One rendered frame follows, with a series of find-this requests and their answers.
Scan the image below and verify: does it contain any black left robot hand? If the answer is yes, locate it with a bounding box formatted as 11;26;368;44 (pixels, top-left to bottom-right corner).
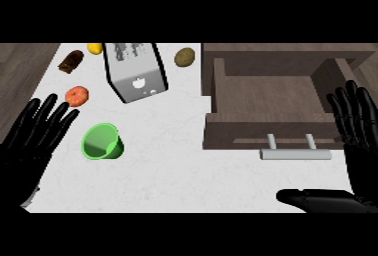
0;93;80;211

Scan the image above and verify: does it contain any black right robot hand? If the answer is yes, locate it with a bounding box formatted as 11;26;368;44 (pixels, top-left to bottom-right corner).
274;79;378;214

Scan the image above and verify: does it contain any green cup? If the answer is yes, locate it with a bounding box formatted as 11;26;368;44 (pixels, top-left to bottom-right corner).
79;122;125;161

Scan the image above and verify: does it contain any open brown wooden drawer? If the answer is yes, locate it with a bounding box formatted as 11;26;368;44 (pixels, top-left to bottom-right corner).
200;57;357;151

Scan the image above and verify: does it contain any orange fruit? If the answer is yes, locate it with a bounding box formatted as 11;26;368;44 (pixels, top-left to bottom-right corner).
63;85;91;108

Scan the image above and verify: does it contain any brown wooden cabinet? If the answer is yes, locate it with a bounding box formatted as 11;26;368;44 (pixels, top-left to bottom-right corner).
200;42;378;98

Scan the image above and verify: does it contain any dark brown chocolate pastry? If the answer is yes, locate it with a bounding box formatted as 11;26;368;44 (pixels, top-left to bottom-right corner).
55;49;85;75

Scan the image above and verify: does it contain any yellow lemon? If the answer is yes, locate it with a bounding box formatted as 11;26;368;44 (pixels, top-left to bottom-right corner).
85;42;104;56

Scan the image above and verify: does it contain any brown potato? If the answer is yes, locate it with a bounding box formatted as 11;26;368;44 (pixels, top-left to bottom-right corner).
172;47;196;68

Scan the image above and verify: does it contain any grey drawer handle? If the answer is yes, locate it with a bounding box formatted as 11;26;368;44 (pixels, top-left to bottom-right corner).
258;133;332;161

